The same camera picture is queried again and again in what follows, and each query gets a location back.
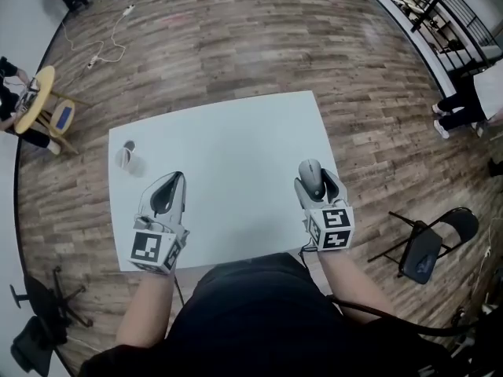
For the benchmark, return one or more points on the white cup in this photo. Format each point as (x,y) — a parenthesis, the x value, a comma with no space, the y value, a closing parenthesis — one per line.
(135,165)

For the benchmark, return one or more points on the black office chair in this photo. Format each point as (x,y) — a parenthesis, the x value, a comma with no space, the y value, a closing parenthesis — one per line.
(39,328)

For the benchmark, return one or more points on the person's black clothing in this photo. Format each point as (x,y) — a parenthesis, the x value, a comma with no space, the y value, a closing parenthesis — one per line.
(255,320)

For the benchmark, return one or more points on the person's left forearm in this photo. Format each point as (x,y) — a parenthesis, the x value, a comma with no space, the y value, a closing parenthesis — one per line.
(145,312)

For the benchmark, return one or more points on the black metal railing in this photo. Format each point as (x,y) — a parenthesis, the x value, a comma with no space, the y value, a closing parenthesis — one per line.
(424,15)

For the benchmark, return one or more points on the black folding chair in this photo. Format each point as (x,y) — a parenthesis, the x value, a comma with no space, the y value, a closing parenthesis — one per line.
(422,253)

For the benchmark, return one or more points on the cluttered white rack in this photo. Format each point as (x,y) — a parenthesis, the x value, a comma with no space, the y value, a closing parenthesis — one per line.
(489,308)

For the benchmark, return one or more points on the person's right forearm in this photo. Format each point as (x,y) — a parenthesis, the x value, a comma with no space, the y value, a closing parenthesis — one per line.
(349,285)

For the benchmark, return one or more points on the small round lid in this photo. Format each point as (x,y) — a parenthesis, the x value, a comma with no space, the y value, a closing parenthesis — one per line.
(129,145)

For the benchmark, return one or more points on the yellow stool blue cushion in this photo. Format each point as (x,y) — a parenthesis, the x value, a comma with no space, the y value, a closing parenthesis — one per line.
(63,118)

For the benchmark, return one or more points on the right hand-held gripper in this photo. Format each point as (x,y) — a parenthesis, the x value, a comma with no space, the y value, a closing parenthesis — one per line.
(334,230)

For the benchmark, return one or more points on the white table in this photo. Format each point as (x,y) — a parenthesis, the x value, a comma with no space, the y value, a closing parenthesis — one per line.
(236,151)

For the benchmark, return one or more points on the grey mouse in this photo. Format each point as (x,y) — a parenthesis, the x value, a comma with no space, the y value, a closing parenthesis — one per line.
(312,179)

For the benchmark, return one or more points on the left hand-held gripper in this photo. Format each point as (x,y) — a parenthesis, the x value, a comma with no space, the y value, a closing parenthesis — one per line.
(147,249)

